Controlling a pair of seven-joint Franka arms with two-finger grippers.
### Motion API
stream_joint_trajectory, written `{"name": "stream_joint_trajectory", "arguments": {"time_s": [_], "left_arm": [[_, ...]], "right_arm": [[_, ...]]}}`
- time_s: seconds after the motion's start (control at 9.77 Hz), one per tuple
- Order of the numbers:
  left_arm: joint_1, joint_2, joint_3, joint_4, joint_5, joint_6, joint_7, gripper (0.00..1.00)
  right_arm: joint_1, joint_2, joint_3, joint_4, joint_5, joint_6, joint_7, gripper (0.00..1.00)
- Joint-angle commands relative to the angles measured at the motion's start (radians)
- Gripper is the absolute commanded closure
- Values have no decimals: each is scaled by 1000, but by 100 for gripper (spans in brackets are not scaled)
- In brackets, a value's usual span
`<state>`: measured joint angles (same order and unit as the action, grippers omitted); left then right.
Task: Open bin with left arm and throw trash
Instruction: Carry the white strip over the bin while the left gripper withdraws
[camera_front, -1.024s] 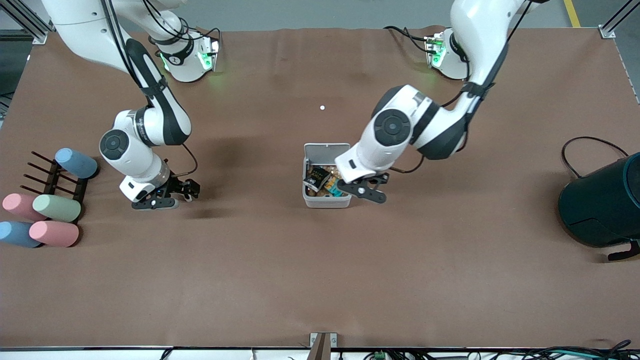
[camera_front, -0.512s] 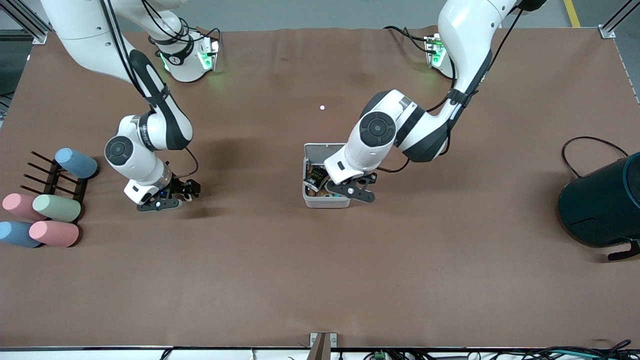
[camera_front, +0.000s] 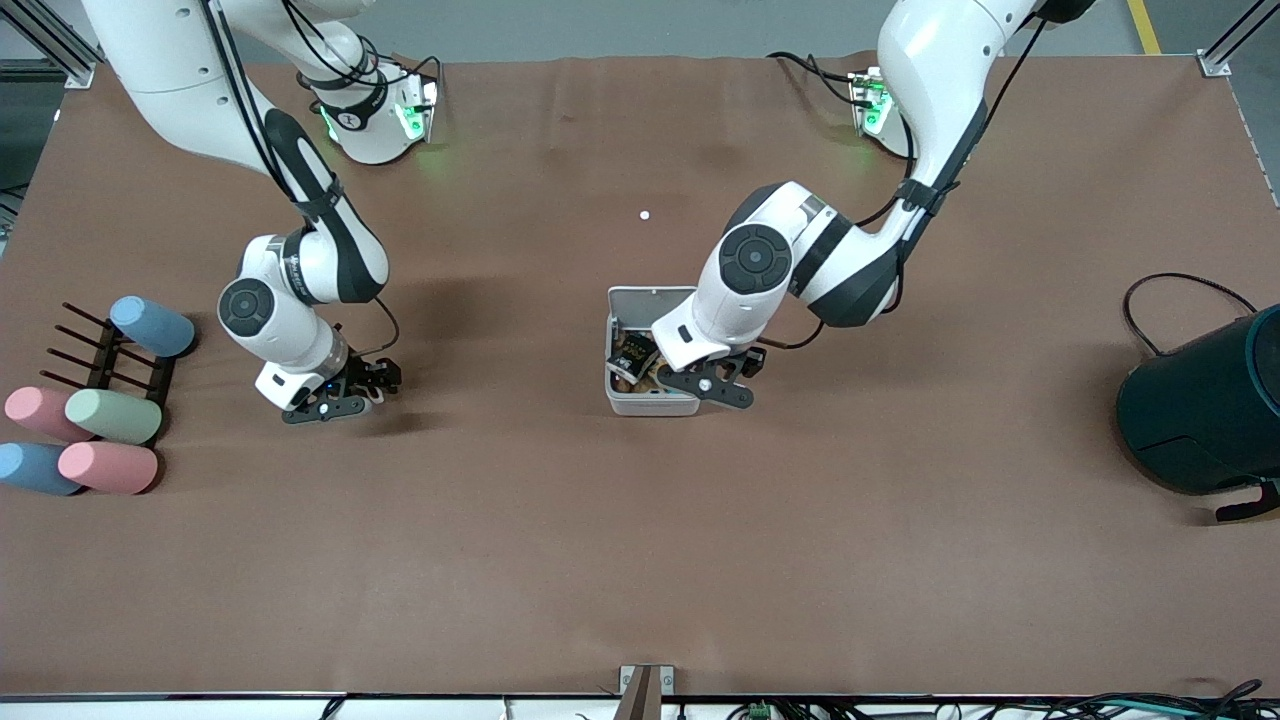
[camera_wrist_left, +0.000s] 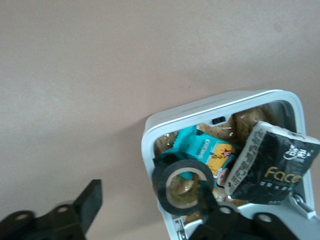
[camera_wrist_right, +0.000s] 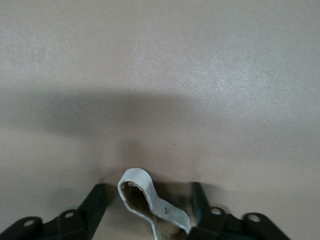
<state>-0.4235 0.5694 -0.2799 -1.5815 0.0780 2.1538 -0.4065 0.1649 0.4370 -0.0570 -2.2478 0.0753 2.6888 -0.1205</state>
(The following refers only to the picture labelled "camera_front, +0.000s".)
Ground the black right base cable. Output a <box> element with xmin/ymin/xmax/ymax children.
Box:
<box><xmin>385</xmin><ymin>52</ymin><xmax>444</xmax><ymax>96</ymax></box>

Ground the metal bracket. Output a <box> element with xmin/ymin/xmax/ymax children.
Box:
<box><xmin>619</xmin><ymin>664</ymin><xmax>675</xmax><ymax>720</ymax></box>

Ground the dark teal round container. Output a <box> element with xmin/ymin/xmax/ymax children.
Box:
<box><xmin>1116</xmin><ymin>305</ymin><xmax>1280</xmax><ymax>496</ymax></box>

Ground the green plastic cup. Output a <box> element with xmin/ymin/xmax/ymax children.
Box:
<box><xmin>64</xmin><ymin>388</ymin><xmax>164</xmax><ymax>446</ymax></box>

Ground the black curved handle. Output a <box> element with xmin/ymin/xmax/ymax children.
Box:
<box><xmin>1216</xmin><ymin>480</ymin><xmax>1280</xmax><ymax>523</ymax></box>

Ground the blue plastic cup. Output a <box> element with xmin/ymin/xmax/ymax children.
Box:
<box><xmin>108</xmin><ymin>295</ymin><xmax>198</xmax><ymax>359</ymax></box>
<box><xmin>0</xmin><ymin>441</ymin><xmax>86</xmax><ymax>497</ymax></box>

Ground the bundle of black cables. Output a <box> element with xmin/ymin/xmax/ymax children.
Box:
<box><xmin>1040</xmin><ymin>680</ymin><xmax>1280</xmax><ymax>720</ymax></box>

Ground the black cup rack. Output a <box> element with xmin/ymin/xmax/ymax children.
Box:
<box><xmin>40</xmin><ymin>302</ymin><xmax>179</xmax><ymax>441</ymax></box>

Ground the white lidded trash bin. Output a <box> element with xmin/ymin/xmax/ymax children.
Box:
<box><xmin>605</xmin><ymin>286</ymin><xmax>706</xmax><ymax>418</ymax></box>

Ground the thin black cable loop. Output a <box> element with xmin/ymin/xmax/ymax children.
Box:
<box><xmin>1122</xmin><ymin>272</ymin><xmax>1259</xmax><ymax>358</ymax></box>

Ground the black left base cable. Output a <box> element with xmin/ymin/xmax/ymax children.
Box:
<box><xmin>766</xmin><ymin>50</ymin><xmax>863</xmax><ymax>109</ymax></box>

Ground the aluminium frame profile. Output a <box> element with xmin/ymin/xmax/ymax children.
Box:
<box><xmin>1198</xmin><ymin>0</ymin><xmax>1280</xmax><ymax>79</ymax></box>
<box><xmin>0</xmin><ymin>0</ymin><xmax>136</xmax><ymax>89</ymax></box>

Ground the pink plastic cup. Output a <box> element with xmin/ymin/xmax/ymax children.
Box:
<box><xmin>57</xmin><ymin>441</ymin><xmax>160</xmax><ymax>496</ymax></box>
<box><xmin>4</xmin><ymin>386</ymin><xmax>96</xmax><ymax>444</ymax></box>

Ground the brown paper table mat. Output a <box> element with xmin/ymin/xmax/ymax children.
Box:
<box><xmin>0</xmin><ymin>50</ymin><xmax>1280</xmax><ymax>698</ymax></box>

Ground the black snack packet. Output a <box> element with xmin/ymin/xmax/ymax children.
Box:
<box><xmin>612</xmin><ymin>332</ymin><xmax>661</xmax><ymax>379</ymax></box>

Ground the black base cable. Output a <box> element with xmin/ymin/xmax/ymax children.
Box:
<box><xmin>766</xmin><ymin>50</ymin><xmax>863</xmax><ymax>109</ymax></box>
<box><xmin>385</xmin><ymin>52</ymin><xmax>444</xmax><ymax>96</ymax></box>

